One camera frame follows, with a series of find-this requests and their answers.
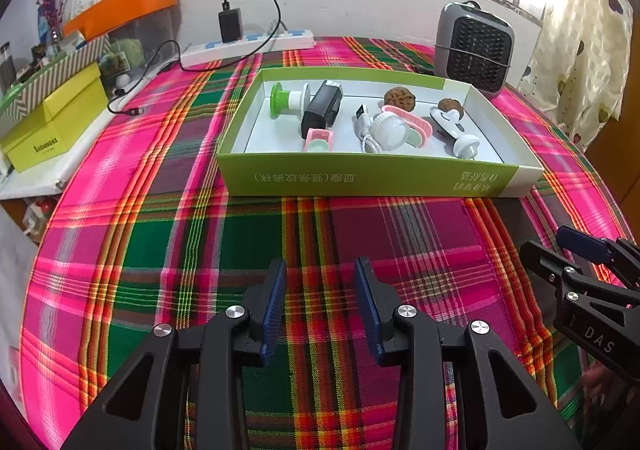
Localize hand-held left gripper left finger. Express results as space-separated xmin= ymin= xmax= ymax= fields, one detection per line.
xmin=60 ymin=257 xmax=287 ymax=450

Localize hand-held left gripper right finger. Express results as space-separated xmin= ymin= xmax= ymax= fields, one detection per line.
xmin=354 ymin=257 xmax=576 ymax=450

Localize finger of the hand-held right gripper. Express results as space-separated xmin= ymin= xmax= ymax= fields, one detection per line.
xmin=556 ymin=225 xmax=640 ymax=281
xmin=520 ymin=240 xmax=640 ymax=311

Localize green white cardboard box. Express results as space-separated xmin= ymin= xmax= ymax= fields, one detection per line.
xmin=216 ymin=67 xmax=545 ymax=199

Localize white mushroom-shaped knob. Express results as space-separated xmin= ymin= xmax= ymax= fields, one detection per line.
xmin=452 ymin=134 xmax=482 ymax=161

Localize pink mint small case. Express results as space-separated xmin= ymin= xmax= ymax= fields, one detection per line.
xmin=304 ymin=127 xmax=333 ymax=154

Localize white egg-shaped gadget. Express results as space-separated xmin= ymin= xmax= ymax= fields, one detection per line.
xmin=429 ymin=107 xmax=463 ymax=143

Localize small clear round jar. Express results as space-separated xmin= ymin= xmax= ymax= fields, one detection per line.
xmin=370 ymin=111 xmax=408 ymax=151

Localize white usb cable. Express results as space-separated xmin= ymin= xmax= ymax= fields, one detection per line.
xmin=352 ymin=103 xmax=383 ymax=154

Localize pink plastic clip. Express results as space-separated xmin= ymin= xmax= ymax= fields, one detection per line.
xmin=382 ymin=105 xmax=432 ymax=149

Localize green white spool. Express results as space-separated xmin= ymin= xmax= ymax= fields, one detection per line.
xmin=270 ymin=82 xmax=312 ymax=118

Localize person's right hand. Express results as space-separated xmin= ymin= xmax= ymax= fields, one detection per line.
xmin=582 ymin=365 xmax=626 ymax=398

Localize plaid tablecloth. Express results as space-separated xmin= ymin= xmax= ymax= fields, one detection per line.
xmin=20 ymin=36 xmax=633 ymax=450

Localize cream dotted curtain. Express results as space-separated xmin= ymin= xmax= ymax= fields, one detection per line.
xmin=520 ymin=0 xmax=636 ymax=151

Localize black power bank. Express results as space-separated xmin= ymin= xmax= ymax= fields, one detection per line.
xmin=301 ymin=80 xmax=344 ymax=138

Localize grey space heater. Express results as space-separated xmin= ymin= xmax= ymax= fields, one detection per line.
xmin=434 ymin=2 xmax=516 ymax=98

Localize white power strip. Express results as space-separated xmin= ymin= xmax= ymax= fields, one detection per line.
xmin=179 ymin=29 xmax=316 ymax=70

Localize white side shelf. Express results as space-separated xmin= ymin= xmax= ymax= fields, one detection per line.
xmin=0 ymin=150 xmax=81 ymax=201

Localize black charger adapter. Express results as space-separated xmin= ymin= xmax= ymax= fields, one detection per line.
xmin=218 ymin=7 xmax=244 ymax=45

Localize yellow-green cardboard box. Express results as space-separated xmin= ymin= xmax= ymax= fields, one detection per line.
xmin=0 ymin=61 xmax=108 ymax=173

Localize clear storage box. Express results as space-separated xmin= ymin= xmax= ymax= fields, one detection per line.
xmin=97 ymin=5 xmax=181 ymax=81

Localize striped green box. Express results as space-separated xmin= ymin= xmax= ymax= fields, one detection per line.
xmin=0 ymin=36 xmax=111 ymax=128

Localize orange tray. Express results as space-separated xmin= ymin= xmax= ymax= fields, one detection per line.
xmin=62 ymin=0 xmax=178 ymax=40

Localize black charger cable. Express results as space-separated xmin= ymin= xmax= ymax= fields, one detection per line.
xmin=107 ymin=0 xmax=281 ymax=117

